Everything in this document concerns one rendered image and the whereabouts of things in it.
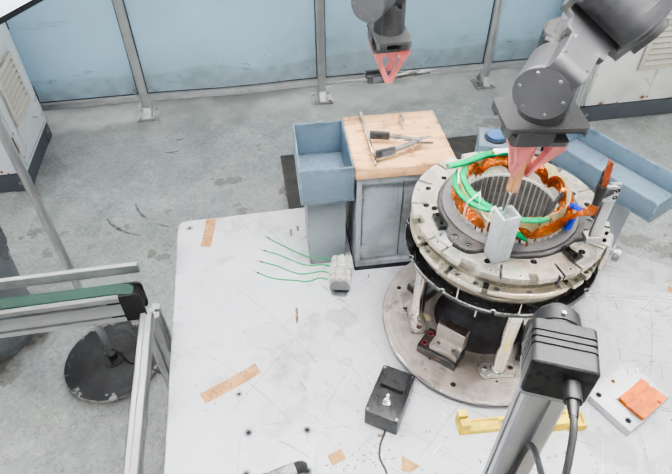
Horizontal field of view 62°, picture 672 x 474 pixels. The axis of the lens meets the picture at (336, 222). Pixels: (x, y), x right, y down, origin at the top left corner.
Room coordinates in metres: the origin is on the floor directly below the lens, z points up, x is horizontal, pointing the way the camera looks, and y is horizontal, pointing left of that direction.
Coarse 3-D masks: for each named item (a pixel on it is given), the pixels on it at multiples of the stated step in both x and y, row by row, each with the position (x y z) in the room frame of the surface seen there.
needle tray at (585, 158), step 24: (576, 144) 0.97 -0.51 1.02; (600, 144) 0.95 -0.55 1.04; (576, 168) 0.87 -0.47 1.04; (600, 168) 0.89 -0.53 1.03; (624, 168) 0.89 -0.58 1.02; (648, 168) 0.86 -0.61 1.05; (624, 192) 0.78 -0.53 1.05; (648, 192) 0.81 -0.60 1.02; (624, 216) 0.83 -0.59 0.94; (648, 216) 0.74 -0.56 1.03
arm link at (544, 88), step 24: (576, 0) 0.55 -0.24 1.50; (576, 24) 0.53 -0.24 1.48; (552, 48) 0.52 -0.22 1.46; (576, 48) 0.50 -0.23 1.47; (600, 48) 0.52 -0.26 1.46; (624, 48) 0.52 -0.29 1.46; (528, 72) 0.49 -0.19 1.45; (552, 72) 0.48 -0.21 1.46; (576, 72) 0.47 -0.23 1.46; (528, 96) 0.49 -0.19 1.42; (552, 96) 0.48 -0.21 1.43
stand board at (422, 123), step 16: (416, 112) 1.04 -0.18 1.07; (432, 112) 1.04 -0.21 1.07; (352, 128) 0.98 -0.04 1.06; (368, 128) 0.98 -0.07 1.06; (384, 128) 0.98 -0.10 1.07; (400, 128) 0.98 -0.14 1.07; (416, 128) 0.98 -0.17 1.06; (432, 128) 0.98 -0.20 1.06; (352, 144) 0.92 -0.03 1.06; (384, 144) 0.92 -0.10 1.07; (400, 144) 0.92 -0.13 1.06; (416, 144) 0.92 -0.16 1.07; (432, 144) 0.92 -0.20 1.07; (448, 144) 0.92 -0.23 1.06; (368, 160) 0.87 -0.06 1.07; (384, 160) 0.87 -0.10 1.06; (400, 160) 0.87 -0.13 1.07; (416, 160) 0.87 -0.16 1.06; (432, 160) 0.87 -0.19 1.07; (368, 176) 0.84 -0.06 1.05; (384, 176) 0.84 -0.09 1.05
